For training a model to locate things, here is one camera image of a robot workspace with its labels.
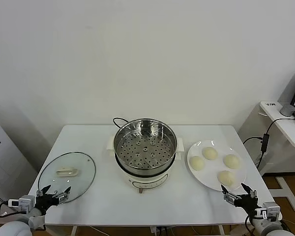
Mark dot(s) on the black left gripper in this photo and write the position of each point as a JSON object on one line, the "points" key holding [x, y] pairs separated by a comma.
{"points": [[46, 201]]}

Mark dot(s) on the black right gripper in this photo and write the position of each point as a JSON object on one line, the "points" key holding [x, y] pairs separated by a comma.
{"points": [[248, 204]]}

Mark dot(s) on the white steamed baozi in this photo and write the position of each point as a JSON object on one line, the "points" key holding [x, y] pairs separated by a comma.
{"points": [[227, 178], [231, 161], [209, 153], [197, 163]]}

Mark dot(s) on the glass pot lid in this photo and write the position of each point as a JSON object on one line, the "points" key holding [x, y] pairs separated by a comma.
{"points": [[68, 172]]}

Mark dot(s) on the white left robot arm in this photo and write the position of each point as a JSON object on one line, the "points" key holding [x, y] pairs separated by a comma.
{"points": [[12, 228]]}

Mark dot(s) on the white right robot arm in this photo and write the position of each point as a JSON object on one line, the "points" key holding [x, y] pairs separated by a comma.
{"points": [[265, 228]]}

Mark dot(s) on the perforated steel steamer basket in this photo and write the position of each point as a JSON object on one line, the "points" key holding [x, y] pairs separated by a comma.
{"points": [[145, 157]]}

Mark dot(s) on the white round plate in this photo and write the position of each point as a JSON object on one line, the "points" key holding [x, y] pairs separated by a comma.
{"points": [[211, 177]]}

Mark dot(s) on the white cabinet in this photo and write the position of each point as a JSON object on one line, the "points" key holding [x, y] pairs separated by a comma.
{"points": [[5, 159]]}

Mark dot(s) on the white side desk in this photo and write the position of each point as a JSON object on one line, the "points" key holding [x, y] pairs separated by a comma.
{"points": [[285, 130]]}

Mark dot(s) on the white power strip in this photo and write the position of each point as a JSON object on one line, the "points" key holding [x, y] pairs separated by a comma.
{"points": [[155, 231]]}

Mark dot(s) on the cream electric cooker base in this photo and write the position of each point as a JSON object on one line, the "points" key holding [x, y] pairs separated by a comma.
{"points": [[147, 182]]}

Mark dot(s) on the grey cylindrical speaker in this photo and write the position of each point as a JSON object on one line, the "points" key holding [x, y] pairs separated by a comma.
{"points": [[287, 109]]}

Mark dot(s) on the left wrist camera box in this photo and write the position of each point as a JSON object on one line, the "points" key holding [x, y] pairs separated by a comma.
{"points": [[24, 202]]}

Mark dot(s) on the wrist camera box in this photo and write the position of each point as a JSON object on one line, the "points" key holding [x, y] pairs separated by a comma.
{"points": [[269, 209], [24, 202]]}

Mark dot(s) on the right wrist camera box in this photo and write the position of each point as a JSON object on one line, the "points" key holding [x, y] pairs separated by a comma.
{"points": [[269, 209]]}

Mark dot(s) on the white table frame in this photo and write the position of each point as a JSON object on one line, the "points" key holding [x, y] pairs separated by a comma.
{"points": [[73, 231]]}

